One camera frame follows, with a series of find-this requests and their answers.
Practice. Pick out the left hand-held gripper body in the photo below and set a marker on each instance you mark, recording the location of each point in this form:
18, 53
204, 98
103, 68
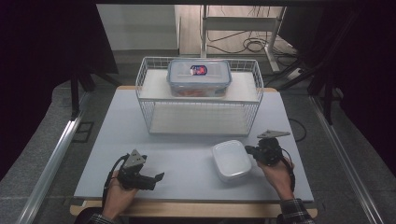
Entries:
132, 175

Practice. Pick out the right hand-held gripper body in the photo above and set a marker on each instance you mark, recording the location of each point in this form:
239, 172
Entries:
269, 152

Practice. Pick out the white plastic container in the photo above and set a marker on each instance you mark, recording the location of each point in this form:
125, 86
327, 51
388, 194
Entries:
232, 160

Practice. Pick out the clear lidded food container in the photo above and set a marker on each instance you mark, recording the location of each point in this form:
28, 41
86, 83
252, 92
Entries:
199, 77

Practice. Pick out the person's left hand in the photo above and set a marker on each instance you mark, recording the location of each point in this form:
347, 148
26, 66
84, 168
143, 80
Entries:
118, 199

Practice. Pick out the person's right hand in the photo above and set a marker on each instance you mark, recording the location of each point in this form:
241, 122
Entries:
277, 179

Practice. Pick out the black metal stand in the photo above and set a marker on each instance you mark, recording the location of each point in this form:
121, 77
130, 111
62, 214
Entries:
327, 96
74, 93

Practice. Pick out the black curtain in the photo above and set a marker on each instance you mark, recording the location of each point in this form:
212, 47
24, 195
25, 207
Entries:
367, 77
37, 62

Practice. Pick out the white cabinet panel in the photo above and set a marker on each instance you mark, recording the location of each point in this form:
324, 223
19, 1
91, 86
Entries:
137, 26

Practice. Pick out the aluminium rail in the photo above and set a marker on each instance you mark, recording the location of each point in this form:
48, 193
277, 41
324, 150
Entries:
345, 158
53, 161

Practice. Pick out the white metal desk frame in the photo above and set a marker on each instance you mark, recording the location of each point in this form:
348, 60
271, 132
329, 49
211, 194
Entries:
239, 23

